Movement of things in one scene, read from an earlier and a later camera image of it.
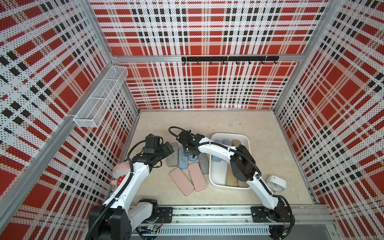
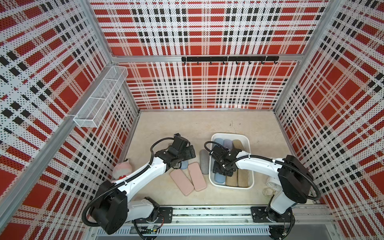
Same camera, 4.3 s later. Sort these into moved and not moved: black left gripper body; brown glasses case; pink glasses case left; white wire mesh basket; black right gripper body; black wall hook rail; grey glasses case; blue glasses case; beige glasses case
Moved: black left gripper body; black right gripper body; blue glasses case
Not moved: pink glasses case left; black wall hook rail; brown glasses case; grey glasses case; white wire mesh basket; beige glasses case
